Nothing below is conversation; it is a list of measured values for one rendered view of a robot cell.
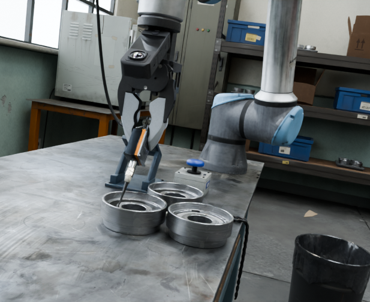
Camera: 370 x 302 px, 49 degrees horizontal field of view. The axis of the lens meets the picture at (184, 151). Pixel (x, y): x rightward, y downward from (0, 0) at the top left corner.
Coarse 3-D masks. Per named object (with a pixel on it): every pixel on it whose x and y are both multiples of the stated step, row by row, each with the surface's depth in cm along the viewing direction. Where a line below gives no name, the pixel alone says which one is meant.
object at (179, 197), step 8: (152, 184) 78; (160, 184) 80; (168, 184) 81; (176, 184) 81; (152, 192) 73; (168, 192) 78; (176, 192) 79; (192, 192) 80; (200, 192) 78; (168, 200) 71; (176, 200) 71; (184, 200) 71; (192, 200) 72; (200, 200) 74; (168, 208) 71
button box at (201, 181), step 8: (184, 168) 94; (176, 176) 89; (184, 176) 88; (192, 176) 88; (200, 176) 88; (208, 176) 90; (184, 184) 88; (192, 184) 88; (200, 184) 88; (208, 184) 91
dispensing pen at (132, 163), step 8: (144, 120) 69; (144, 128) 69; (136, 136) 66; (128, 144) 66; (136, 144) 66; (128, 152) 65; (128, 160) 68; (136, 160) 66; (128, 168) 66; (128, 176) 65; (120, 200) 64
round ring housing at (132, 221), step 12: (120, 192) 70; (132, 192) 70; (108, 204) 62; (120, 204) 66; (132, 204) 68; (144, 204) 68; (156, 204) 69; (108, 216) 62; (120, 216) 61; (132, 216) 61; (144, 216) 61; (156, 216) 62; (120, 228) 62; (132, 228) 62; (144, 228) 62; (156, 228) 64
